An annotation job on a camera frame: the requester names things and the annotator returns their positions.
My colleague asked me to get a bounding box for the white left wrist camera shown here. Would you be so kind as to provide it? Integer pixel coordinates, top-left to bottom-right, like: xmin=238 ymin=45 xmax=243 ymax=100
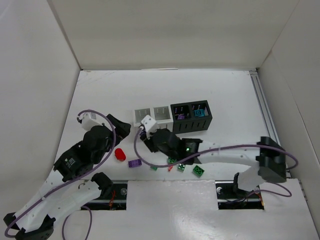
xmin=77 ymin=112 xmax=102 ymax=131

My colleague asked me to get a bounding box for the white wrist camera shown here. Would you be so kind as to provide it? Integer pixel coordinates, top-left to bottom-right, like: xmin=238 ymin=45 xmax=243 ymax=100
xmin=140 ymin=115 xmax=159 ymax=139
xmin=77 ymin=112 xmax=102 ymax=131

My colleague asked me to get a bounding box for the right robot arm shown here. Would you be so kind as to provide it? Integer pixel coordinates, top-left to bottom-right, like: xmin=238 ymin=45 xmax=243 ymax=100
xmin=134 ymin=129 xmax=287 ymax=192

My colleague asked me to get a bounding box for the green curved lego brick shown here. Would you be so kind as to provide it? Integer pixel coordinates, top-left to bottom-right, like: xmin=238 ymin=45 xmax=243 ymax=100
xmin=167 ymin=157 xmax=177 ymax=165

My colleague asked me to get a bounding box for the white double bin container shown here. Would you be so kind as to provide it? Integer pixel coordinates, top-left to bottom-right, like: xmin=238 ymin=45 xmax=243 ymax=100
xmin=132 ymin=105 xmax=174 ymax=131

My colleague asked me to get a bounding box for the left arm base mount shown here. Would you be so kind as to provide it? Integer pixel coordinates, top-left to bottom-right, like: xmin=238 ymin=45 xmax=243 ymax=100
xmin=78 ymin=172 xmax=128 ymax=211

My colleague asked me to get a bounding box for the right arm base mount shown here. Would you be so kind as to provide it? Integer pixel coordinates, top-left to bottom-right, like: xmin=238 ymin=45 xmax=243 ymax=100
xmin=215 ymin=173 xmax=265 ymax=210

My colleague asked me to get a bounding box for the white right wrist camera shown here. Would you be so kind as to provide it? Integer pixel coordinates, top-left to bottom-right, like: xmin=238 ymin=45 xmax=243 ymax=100
xmin=140 ymin=115 xmax=159 ymax=139

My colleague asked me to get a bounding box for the black double bin container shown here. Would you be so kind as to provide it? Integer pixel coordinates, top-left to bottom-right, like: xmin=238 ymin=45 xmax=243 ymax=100
xmin=170 ymin=100 xmax=213 ymax=134

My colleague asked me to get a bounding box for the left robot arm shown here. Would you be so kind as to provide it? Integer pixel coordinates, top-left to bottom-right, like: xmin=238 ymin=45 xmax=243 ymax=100
xmin=3 ymin=111 xmax=131 ymax=240

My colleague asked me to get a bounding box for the red rounded lego piece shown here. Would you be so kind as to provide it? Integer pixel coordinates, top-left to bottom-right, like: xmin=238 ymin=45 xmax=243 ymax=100
xmin=114 ymin=148 xmax=127 ymax=162

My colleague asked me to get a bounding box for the aluminium rail right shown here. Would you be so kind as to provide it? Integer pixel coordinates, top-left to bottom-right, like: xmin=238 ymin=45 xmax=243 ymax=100
xmin=249 ymin=70 xmax=280 ymax=144

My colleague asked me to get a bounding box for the teal rounded lego piece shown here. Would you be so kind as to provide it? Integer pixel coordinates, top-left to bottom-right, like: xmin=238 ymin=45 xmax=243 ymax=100
xmin=193 ymin=109 xmax=206 ymax=118

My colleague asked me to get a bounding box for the purple rounded lego piece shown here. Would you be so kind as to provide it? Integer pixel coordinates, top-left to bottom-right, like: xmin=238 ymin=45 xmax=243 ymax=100
xmin=177 ymin=114 xmax=185 ymax=120

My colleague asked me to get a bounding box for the purple printed lego brick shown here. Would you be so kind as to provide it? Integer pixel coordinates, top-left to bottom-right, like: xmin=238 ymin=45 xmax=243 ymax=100
xmin=128 ymin=159 xmax=142 ymax=169

